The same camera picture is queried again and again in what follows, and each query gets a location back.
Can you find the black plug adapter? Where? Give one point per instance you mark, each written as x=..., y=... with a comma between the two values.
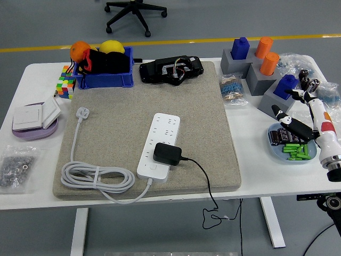
x=166, y=154

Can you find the bag of taped resistors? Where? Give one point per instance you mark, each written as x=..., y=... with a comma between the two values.
x=231, y=89

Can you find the black open electronic housing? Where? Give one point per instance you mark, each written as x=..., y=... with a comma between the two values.
x=152, y=72

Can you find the grey square block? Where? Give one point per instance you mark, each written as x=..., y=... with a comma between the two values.
x=229, y=65
x=266, y=104
x=257, y=80

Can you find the blue square peg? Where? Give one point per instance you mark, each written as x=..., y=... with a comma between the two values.
x=283, y=84
x=239, y=49

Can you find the large yellow lemon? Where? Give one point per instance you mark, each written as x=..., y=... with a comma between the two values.
x=112, y=46

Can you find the clear plastic bag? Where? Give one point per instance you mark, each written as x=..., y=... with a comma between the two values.
x=299, y=113

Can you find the colourful puzzle cube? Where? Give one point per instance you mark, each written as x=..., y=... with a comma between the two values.
x=65, y=85

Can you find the grey-brown mat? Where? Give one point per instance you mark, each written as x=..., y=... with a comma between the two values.
x=120, y=106

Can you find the orange fruit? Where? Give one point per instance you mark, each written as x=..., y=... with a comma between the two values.
x=78, y=50

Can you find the loose black capacitor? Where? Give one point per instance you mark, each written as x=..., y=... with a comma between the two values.
x=303, y=74
x=312, y=85
x=305, y=84

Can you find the small yellow fruit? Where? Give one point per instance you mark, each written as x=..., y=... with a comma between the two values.
x=93, y=48

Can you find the table height control panel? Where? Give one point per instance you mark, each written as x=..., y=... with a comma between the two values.
x=309, y=197

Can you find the white table leg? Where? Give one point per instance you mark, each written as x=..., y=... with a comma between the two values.
x=78, y=232
x=273, y=224

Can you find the purple oval tray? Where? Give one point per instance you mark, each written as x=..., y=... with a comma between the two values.
x=34, y=134

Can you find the light blue dish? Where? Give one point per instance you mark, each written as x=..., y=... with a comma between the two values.
x=277, y=153

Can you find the green batteries pile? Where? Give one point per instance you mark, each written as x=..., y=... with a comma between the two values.
x=295, y=152

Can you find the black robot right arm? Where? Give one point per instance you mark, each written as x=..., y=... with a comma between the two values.
x=335, y=174

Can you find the white wall switch panel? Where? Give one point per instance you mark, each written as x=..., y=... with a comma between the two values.
x=50, y=112
x=26, y=117

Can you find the white power strip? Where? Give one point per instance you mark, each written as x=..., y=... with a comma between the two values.
x=160, y=128

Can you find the orange cylinder peg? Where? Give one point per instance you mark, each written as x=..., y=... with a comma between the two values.
x=269, y=64
x=263, y=46

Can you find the bag of blue resistors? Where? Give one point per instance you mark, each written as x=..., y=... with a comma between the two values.
x=290, y=62
x=330, y=92

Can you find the blue plastic bin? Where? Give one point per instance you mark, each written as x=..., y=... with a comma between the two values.
x=106, y=80

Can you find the bag of metal nuts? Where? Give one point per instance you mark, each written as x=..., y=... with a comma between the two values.
x=16, y=168

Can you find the small black object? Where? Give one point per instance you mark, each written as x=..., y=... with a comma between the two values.
x=138, y=60

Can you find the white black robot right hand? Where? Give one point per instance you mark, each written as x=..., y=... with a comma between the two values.
x=329, y=133

